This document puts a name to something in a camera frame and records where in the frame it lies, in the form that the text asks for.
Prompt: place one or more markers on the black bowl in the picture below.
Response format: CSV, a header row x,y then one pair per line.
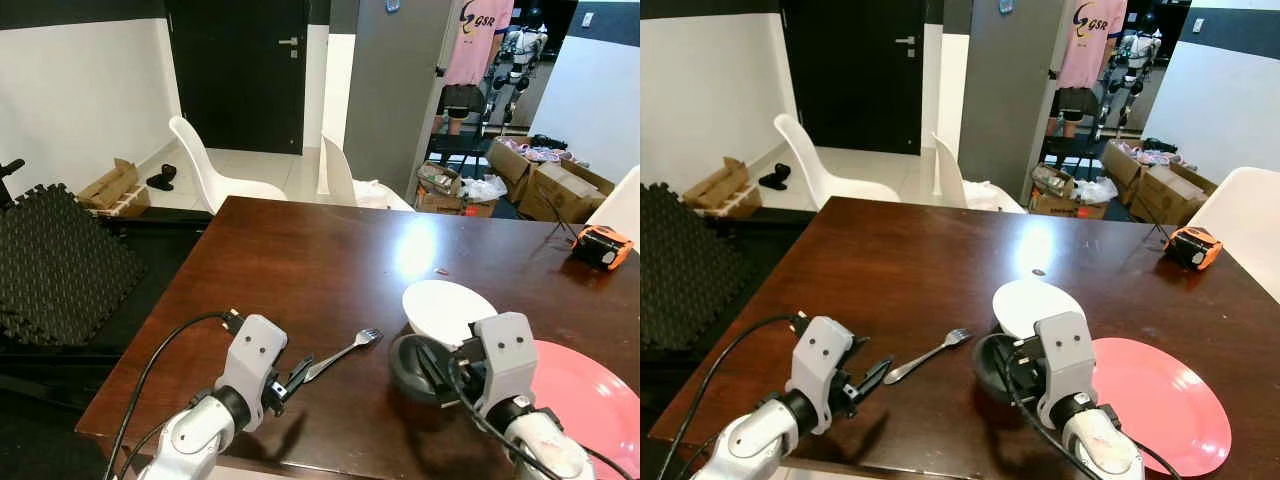
x,y
405,375
988,375

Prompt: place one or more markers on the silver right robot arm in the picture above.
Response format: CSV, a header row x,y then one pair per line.
x,y
545,450
1095,445

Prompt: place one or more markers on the white plate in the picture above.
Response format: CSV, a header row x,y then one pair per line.
x,y
445,305
1030,300

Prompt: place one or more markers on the silver metal fork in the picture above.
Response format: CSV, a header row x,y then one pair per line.
x,y
350,348
935,350

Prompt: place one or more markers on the red plate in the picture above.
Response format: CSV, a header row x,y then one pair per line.
x,y
1160,405
590,400

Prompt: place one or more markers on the cardboard box with packaging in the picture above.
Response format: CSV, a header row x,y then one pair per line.
x,y
440,190
1052,192

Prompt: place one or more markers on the white plastic chair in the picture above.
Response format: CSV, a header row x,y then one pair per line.
x,y
1245,225
340,180
622,205
840,185
950,180
225,185

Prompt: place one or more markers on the white plastic bag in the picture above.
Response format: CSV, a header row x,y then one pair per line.
x,y
1098,188
485,187

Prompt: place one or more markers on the orange black tape measure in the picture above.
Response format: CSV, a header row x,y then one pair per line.
x,y
603,247
1193,248

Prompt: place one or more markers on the black foam mat stack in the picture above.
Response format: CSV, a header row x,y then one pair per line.
x,y
690,270
60,265

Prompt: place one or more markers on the black shoe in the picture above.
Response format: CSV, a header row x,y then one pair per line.
x,y
162,178
775,178

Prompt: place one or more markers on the large closed cardboard box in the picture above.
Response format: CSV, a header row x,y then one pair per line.
x,y
565,190
1170,192

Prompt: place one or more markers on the cardboard box with pink cloth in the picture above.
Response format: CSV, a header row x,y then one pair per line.
x,y
1125,160
515,160

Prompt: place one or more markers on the small open cardboard box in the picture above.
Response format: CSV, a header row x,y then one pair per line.
x,y
720,188
110,188

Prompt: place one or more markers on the black door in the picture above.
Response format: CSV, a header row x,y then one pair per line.
x,y
235,80
850,80

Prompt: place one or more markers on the white black humanoid robot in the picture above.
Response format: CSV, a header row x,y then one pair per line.
x,y
520,60
1135,60

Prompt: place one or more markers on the pink printed T-shirt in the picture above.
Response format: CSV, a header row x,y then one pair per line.
x,y
480,45
1092,48

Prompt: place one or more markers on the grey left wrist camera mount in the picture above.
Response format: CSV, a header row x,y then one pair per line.
x,y
822,352
255,350

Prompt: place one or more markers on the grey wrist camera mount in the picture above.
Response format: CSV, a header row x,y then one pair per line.
x,y
822,352
505,350
1067,360
255,350

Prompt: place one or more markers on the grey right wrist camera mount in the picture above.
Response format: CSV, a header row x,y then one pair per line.
x,y
1067,360
505,350

